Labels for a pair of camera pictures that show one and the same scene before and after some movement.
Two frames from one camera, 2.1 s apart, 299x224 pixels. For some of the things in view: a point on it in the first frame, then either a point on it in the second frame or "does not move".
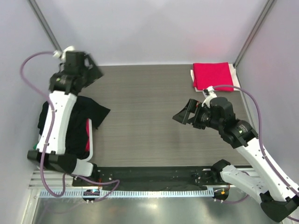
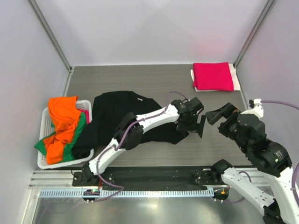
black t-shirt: [85, 109] → [109, 109]
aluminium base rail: [54, 180] does not move
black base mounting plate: [201, 176] does not move
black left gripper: [95, 74] → [193, 128]
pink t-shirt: [87, 147] → [87, 115]
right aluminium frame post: [266, 8] does not move
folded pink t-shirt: [212, 74] does not move
